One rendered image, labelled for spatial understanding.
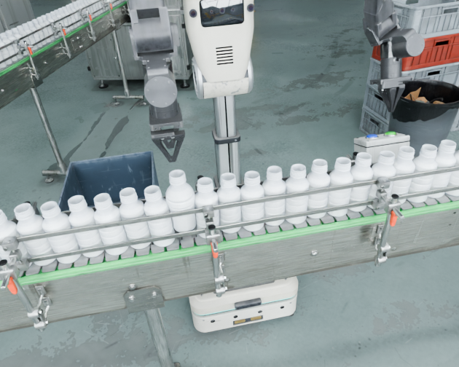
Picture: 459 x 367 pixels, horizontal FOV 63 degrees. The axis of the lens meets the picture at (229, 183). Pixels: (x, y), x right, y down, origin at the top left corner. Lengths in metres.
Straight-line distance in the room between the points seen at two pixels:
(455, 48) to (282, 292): 2.36
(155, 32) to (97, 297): 0.68
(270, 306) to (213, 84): 1.07
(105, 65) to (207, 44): 3.60
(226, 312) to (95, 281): 0.95
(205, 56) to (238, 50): 0.12
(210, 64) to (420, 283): 1.64
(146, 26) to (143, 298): 0.69
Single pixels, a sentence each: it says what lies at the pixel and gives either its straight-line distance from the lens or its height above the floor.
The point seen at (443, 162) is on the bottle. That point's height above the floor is 1.12.
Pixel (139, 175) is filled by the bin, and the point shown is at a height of 0.84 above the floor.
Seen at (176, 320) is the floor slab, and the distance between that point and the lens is 2.07.
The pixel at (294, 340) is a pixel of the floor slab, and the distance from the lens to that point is 1.98.
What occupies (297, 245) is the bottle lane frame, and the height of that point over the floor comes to 0.95.
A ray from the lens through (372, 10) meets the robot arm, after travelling 1.15.
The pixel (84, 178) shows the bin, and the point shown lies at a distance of 1.58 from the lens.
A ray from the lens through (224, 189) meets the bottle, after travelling 0.91.
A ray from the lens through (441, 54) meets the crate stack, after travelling 3.36.
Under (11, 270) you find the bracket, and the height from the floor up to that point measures 1.09.
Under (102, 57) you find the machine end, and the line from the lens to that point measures 4.87.
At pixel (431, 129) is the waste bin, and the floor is 0.45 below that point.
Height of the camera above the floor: 1.68
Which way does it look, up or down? 36 degrees down
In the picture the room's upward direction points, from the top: 4 degrees counter-clockwise
